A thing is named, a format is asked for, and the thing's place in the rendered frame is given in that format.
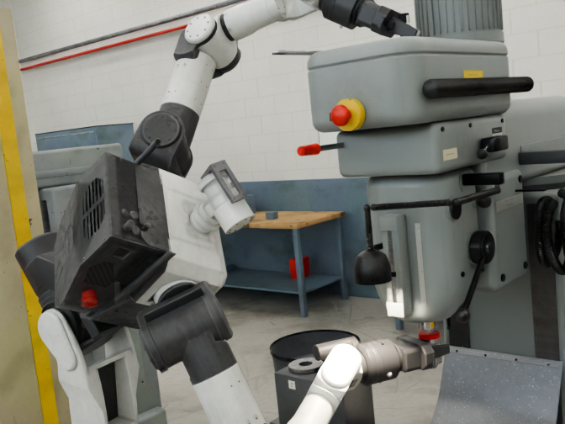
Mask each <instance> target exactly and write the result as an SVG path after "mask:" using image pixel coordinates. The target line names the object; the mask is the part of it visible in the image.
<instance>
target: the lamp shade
mask: <svg viewBox="0 0 565 424"><path fill-rule="evenodd" d="M354 278H355V283H356V284H360V285H377V284H385V283H388V282H390V281H391V280H392V274H391V265H390V263H389V261H388V258H387V256H386V254H385V253H383V252H381V251H379V250H376V249H373V250H366V251H363V252H361V253H360V254H359V255H358V256H356V261H355V265H354Z"/></svg>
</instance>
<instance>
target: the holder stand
mask: <svg viewBox="0 0 565 424"><path fill-rule="evenodd" d="M323 364H324V363H323V361H322V360H320V361H316V360H315V358H300V359H297V360H294V361H292V362H291V363H290V364H289V365H288V366H287V367H286V368H283V369H281V370H279V371H277V372H276V373H274V376H275V384H276V392H277V407H278V415H279V423H280V424H288V422H289V421H290V420H291V419H292V418H293V416H294V415H295V413H296V412H297V410H298V408H299V407H300V405H301V404H302V402H303V400H304V398H305V396H306V395H307V393H308V391H309V388H310V386H311V384H312V383H313V382H314V379H315V377H316V375H317V373H318V372H319V370H320V369H321V367H322V365H323ZM329 424H375V418H374V409H373V399H372V386H371V385H368V386H366V385H364V384H362V383H361V382H360V383H359V384H358V385H357V386H356V387H355V389H353V390H349V391H347V392H346V393H345V395H344V396H343V398H342V400H341V402H340V404H339V405H338V407H337V409H336V411H335V413H334V415H333V416H332V418H331V420H330V422H329Z"/></svg>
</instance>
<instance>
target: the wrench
mask: <svg viewBox="0 0 565 424"><path fill-rule="evenodd" d="M320 51H322V50H275V51H272V55H281V56H311V55H313V54H314V53H316V52H320Z"/></svg>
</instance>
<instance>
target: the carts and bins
mask: <svg viewBox="0 0 565 424"><path fill-rule="evenodd" d="M346 337H355V338H356V339H357V340H358V342H360V343H361V339H360V338H359V336H357V335H356V334H354V333H351V332H348V331H340V330H312V331H301V332H297V333H294V334H290V335H287V336H285V337H281V338H279V339H277V340H276V341H275V342H273V343H272V344H271V346H270V354H271V355H272V360H273V365H274V370H275V373H276V372H277V371H279V370H281V369H283V368H286V367H287V366H288V365H289V364H290V363H291V362H292V361H294V360H297V359H300V358H314V354H313V345H317V344H320V343H324V342H331V341H334V340H338V339H342V338H346Z"/></svg>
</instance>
